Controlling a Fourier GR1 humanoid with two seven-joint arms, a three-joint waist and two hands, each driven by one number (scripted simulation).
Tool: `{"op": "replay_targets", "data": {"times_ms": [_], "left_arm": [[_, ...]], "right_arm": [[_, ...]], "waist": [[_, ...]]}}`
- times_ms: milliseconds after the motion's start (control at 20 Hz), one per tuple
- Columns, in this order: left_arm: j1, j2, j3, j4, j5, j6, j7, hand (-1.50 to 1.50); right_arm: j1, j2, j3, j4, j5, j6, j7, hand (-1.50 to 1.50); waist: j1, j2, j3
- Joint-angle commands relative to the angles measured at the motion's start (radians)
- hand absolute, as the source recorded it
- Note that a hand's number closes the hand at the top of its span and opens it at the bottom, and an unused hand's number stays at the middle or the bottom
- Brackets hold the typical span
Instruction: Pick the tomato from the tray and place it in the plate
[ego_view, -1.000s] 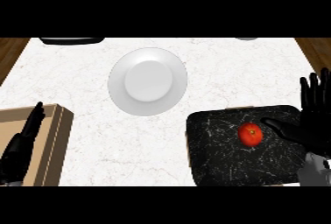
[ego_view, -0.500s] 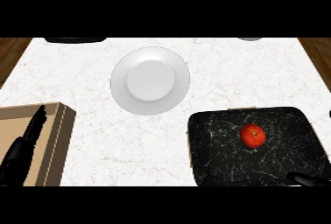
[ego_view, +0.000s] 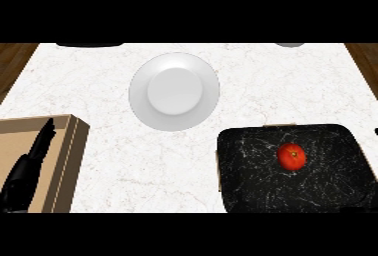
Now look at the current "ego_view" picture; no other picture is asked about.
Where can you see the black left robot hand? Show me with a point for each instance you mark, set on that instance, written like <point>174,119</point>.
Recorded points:
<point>23,173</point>

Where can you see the red tomato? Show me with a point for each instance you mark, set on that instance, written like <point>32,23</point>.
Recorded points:
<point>290,156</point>

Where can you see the black marbled tray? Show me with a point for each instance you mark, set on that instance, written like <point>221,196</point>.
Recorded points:
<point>304,186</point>

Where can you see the white oval plate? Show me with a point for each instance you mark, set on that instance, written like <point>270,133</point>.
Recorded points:
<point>174,91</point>

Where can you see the grey round object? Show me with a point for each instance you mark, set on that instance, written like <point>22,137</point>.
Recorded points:
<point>289,44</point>

